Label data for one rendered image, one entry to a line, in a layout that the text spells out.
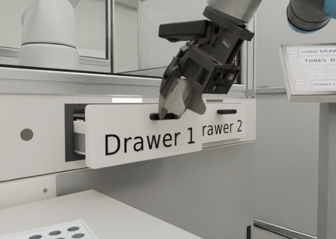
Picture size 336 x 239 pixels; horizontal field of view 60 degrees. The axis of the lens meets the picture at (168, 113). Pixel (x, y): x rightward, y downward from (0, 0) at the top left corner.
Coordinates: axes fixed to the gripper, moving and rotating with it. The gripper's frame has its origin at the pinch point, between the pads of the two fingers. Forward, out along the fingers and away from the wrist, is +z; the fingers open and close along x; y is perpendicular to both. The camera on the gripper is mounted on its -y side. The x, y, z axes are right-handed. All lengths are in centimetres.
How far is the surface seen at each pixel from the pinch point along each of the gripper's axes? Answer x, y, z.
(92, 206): -15.0, 6.8, 14.1
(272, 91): 160, -56, 28
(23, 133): -22.1, -9.0, 10.8
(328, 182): 96, 16, 28
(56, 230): -25.9, 15.1, 4.1
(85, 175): -10.4, -3.7, 18.5
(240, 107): 42.3, -9.8, 6.7
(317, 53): 97, -20, -14
